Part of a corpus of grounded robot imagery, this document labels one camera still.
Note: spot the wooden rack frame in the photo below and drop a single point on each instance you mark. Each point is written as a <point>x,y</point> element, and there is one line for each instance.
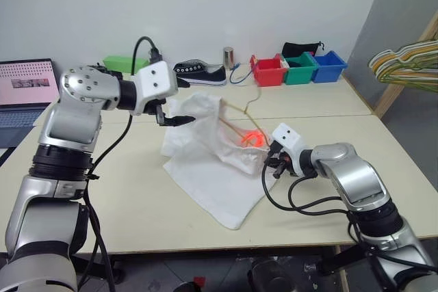
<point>393,93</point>

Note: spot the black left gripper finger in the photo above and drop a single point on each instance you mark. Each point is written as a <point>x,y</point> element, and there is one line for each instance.
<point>176,121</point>
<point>182,84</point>

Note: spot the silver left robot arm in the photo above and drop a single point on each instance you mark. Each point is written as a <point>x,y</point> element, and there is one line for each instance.
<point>78,124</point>

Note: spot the green rectangular box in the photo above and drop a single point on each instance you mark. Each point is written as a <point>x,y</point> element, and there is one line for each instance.
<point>119,63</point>

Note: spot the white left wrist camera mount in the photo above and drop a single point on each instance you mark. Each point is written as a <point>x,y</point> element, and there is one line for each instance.
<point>155,80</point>

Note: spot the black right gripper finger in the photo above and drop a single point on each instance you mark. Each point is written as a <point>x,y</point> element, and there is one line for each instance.
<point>268,161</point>
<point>278,172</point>

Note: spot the white cloth bag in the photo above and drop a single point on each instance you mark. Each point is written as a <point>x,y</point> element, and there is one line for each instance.
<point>212,175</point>

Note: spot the red plastic bin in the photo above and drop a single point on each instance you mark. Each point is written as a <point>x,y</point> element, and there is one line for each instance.
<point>270,75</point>

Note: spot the black and white sneaker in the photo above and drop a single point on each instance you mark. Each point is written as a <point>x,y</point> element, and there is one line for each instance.
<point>205,75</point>

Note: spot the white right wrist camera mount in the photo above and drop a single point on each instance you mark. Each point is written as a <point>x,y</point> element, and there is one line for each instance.
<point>287,138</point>

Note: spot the blue plastic bin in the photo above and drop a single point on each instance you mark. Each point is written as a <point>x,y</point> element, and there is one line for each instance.
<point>330,69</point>

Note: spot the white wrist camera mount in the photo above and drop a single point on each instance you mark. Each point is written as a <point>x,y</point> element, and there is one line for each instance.
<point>287,138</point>
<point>155,80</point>

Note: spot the green plastic bin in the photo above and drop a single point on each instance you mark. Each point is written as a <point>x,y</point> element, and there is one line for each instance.
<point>299,73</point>

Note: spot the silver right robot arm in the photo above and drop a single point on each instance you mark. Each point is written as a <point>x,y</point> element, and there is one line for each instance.
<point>356,175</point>

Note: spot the bundle of hanging hangers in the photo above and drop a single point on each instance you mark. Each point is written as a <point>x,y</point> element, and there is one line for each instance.
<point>403,63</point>

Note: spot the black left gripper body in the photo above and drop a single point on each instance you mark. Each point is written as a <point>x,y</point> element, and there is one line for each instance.
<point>152,107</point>

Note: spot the black table bracket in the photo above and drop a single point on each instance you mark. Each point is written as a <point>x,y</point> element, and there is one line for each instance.
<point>342,259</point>

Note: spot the dark rounded shape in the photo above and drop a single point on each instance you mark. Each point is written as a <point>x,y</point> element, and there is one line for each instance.
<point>268,273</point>

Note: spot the silver metal can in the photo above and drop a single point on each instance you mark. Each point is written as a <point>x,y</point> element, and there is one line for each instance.
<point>229,56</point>

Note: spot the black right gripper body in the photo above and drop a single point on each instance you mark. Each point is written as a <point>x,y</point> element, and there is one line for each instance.
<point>284,162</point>

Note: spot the open grey laptop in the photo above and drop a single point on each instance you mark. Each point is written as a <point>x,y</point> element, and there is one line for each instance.
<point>24,93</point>

